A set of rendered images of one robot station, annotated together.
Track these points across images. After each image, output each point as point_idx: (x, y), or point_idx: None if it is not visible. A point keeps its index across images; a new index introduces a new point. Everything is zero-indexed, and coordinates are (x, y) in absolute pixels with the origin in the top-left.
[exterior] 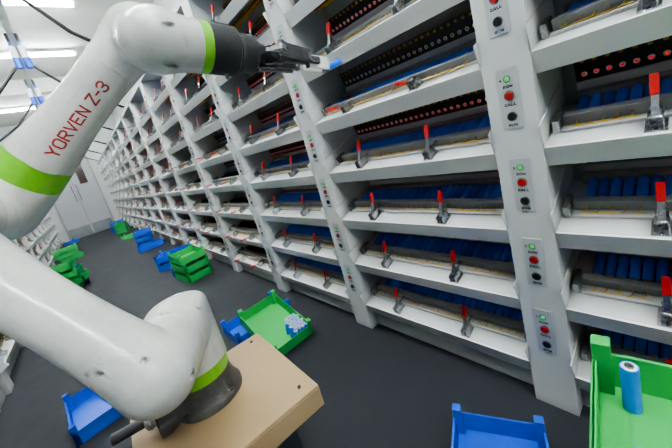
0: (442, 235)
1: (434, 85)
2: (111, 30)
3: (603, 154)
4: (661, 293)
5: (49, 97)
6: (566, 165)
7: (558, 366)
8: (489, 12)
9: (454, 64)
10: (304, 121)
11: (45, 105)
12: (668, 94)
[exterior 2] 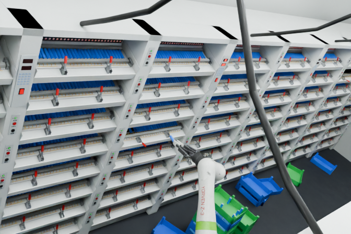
0: (148, 179)
1: (174, 137)
2: (217, 173)
3: None
4: (178, 174)
5: (213, 200)
6: None
7: (159, 201)
8: (194, 124)
9: (175, 129)
10: (114, 146)
11: (214, 203)
12: (196, 138)
